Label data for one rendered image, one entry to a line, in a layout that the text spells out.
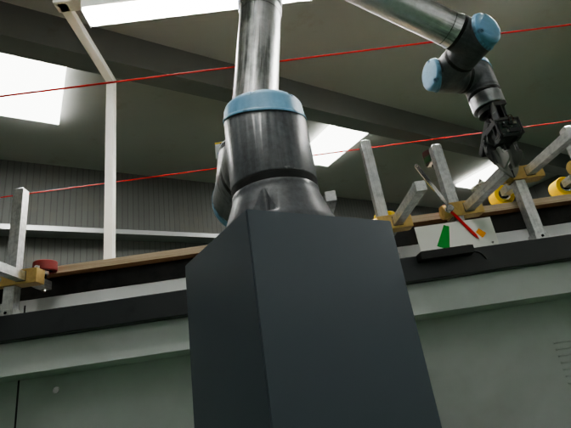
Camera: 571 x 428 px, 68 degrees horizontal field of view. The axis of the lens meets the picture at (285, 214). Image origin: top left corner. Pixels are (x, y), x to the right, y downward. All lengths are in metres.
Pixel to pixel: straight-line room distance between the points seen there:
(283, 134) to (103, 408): 1.25
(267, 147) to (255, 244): 0.21
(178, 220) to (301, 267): 5.67
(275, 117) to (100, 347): 1.01
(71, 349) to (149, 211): 4.71
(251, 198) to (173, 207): 5.61
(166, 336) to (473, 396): 1.04
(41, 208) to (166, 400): 4.58
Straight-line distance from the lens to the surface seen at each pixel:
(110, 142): 2.92
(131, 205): 6.10
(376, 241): 0.64
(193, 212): 6.30
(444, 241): 1.48
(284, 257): 0.53
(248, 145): 0.69
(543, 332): 1.80
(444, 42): 1.24
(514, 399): 1.73
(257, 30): 1.12
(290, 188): 0.64
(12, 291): 1.63
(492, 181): 1.37
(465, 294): 1.48
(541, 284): 1.60
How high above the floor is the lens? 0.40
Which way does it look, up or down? 21 degrees up
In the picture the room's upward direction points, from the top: 9 degrees counter-clockwise
